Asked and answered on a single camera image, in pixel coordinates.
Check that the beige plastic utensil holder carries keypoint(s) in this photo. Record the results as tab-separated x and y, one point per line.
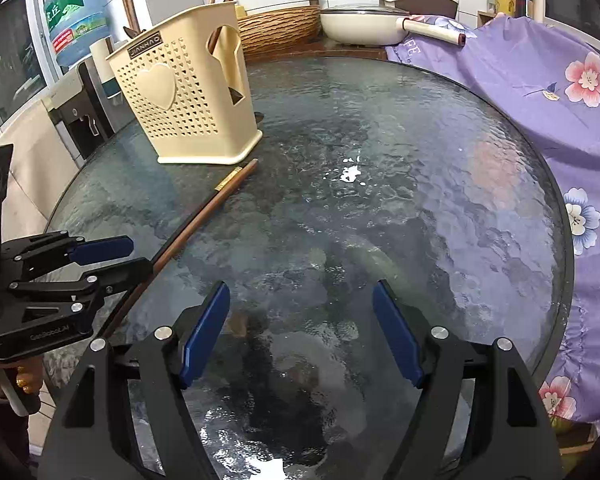
180	110

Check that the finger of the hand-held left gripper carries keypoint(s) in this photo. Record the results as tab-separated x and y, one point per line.
125	272
105	250

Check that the person's left hand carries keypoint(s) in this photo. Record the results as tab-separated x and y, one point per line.
27	380

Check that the white microwave oven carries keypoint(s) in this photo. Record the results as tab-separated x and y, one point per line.
575	5

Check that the glass pan lid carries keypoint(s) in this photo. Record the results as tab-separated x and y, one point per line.
365	9

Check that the purple floral cloth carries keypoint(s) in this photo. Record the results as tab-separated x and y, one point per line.
530	110

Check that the white frying pan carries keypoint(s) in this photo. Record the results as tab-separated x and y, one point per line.
355	30

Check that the white framed window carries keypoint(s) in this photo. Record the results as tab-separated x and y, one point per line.
10	45

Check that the woven wicker basket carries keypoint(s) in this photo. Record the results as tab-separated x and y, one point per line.
280	27

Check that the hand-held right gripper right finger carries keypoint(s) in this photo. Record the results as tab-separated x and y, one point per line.
397	335

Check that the grey water dispenser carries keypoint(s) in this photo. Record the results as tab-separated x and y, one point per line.
70	105

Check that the person's left forearm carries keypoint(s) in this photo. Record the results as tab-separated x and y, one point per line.
0	425

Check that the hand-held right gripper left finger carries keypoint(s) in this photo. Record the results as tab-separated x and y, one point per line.
205	335

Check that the black chopstick with gold band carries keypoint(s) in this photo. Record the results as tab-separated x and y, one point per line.
228	177

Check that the blue water bottle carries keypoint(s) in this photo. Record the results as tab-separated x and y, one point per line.
75	15

